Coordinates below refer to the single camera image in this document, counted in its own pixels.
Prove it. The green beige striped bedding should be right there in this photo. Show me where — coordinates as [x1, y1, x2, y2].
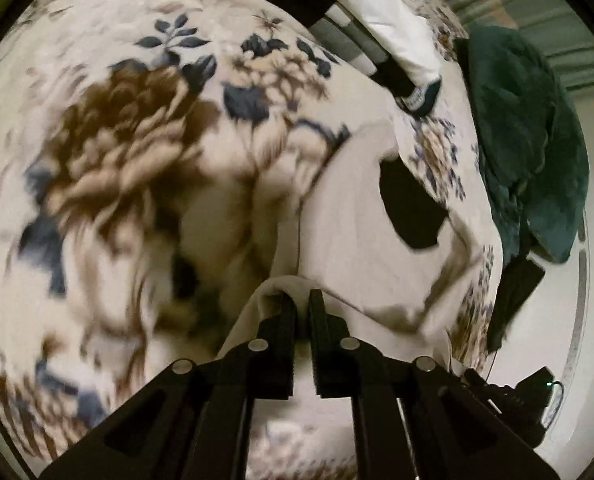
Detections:
[436, 0, 594, 92]

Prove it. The dark green plush garment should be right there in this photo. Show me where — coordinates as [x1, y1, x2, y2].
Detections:
[453, 24, 591, 266]

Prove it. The black cloth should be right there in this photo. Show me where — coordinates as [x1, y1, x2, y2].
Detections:
[486, 255, 547, 354]

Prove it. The small teal white cloth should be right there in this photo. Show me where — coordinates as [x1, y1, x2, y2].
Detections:
[398, 77, 444, 120]

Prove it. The floral printed blanket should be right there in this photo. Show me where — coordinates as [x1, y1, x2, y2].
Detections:
[0, 0, 509, 480]

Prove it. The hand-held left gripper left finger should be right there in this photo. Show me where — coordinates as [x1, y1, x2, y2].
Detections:
[39, 291, 298, 480]

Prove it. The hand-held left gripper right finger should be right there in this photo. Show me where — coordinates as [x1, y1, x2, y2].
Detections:
[309, 288, 561, 480]

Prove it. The white garment with black patch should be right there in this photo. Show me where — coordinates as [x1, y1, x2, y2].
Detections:
[216, 119, 504, 377]

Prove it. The white folded garment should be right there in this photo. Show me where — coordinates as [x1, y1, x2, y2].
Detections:
[327, 0, 444, 87]

